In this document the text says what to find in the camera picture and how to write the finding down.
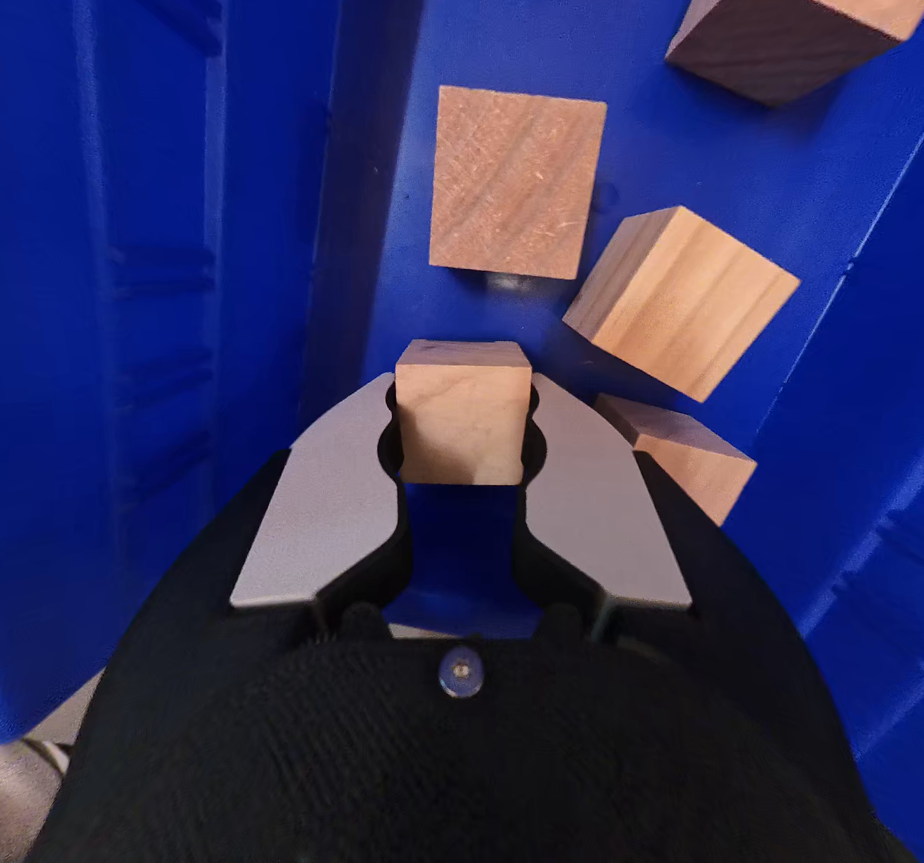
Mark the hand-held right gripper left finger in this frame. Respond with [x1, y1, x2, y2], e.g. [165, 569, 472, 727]
[230, 372, 414, 611]

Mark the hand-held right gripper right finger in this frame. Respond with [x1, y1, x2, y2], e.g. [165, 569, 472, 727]
[511, 372, 694, 611]

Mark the wooden cube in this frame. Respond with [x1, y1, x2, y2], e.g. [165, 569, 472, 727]
[593, 393, 759, 528]
[664, 0, 924, 108]
[562, 205, 802, 404]
[395, 340, 534, 486]
[429, 86, 609, 281]

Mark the blue plastic bin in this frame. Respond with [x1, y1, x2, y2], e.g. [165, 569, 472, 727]
[0, 0, 924, 842]

